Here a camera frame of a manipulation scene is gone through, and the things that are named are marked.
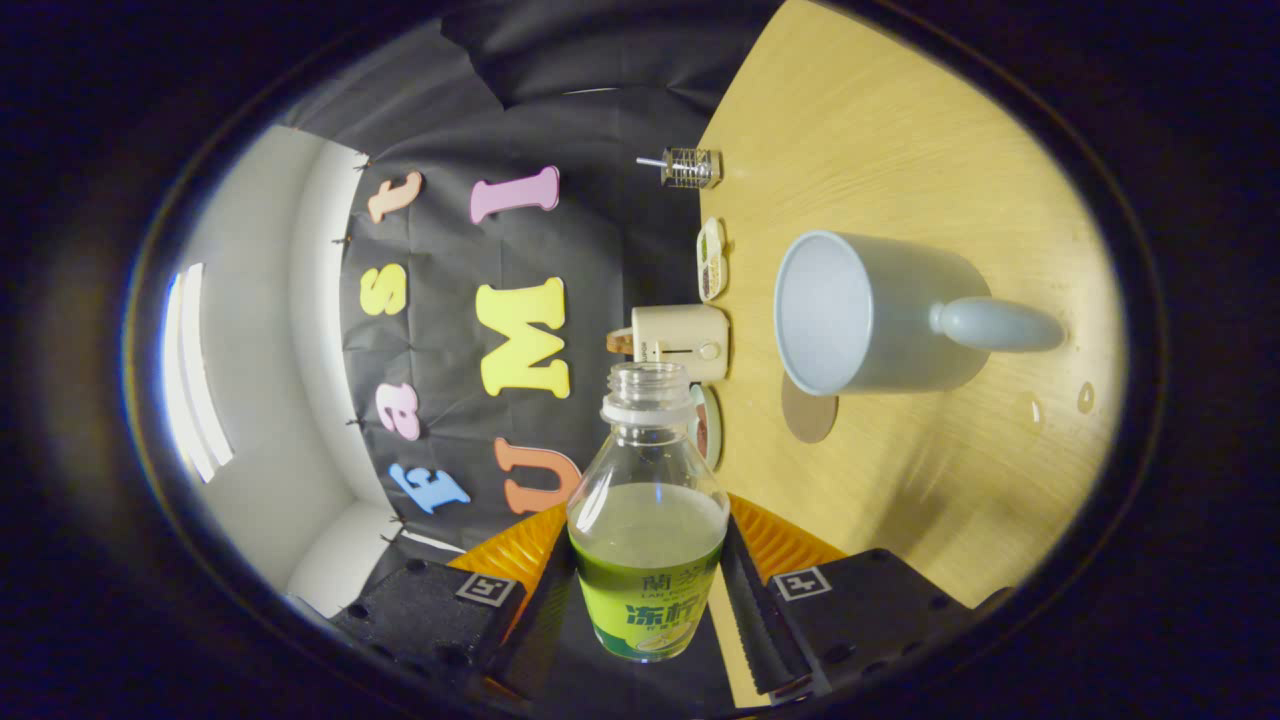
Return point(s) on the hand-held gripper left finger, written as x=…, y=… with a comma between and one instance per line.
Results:
x=545, y=625

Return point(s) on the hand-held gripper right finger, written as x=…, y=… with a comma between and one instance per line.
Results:
x=760, y=620

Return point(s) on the clear juice bottle green label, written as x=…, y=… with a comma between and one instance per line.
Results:
x=648, y=560

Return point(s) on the round brown coaster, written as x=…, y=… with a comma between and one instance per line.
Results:
x=808, y=420

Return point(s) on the green plate with food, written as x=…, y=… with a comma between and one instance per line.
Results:
x=708, y=430

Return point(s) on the brown toast slice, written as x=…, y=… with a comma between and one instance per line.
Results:
x=620, y=341

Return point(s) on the white toaster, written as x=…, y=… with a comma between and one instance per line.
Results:
x=685, y=335

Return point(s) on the white divided snack tray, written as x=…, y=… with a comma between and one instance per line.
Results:
x=712, y=260

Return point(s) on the ceiling light panel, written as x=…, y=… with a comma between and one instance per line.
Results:
x=195, y=370

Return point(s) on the glass holder with straw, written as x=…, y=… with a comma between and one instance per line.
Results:
x=692, y=168

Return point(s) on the wooden table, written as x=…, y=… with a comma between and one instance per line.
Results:
x=900, y=130

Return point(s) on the black backdrop cloth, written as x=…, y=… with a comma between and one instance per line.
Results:
x=600, y=110

